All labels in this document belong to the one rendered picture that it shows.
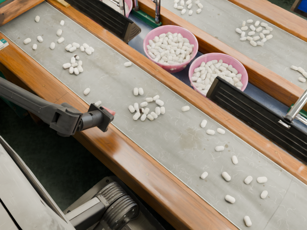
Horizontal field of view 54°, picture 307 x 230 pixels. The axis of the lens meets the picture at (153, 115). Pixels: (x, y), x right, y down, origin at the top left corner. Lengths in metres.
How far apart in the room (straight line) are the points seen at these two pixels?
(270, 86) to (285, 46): 0.27
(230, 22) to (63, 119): 1.07
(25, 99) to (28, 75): 0.45
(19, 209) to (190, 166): 0.85
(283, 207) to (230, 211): 0.19
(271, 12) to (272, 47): 0.23
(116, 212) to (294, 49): 1.15
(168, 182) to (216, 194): 0.18
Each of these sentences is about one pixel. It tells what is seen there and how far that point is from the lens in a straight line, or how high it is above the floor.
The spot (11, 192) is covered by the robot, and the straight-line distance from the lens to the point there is 0.44.
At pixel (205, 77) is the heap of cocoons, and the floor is 0.72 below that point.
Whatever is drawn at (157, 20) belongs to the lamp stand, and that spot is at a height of 0.74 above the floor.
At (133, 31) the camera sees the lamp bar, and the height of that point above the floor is 1.07.
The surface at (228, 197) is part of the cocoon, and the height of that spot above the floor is 0.76.
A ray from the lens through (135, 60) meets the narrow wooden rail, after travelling 1.44.
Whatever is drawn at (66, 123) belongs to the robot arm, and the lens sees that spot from 0.97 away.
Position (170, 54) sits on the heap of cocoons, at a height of 0.74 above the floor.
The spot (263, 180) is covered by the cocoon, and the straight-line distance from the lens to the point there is 1.21.
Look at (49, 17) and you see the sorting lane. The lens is 1.76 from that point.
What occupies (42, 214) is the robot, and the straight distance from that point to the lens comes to 0.43.
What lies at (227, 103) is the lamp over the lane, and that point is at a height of 1.07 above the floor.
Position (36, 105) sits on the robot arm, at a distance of 1.02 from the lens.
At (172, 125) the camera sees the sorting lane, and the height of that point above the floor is 0.74.
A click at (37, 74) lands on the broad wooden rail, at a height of 0.76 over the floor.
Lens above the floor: 1.84
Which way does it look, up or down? 59 degrees down
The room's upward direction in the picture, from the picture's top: 1 degrees clockwise
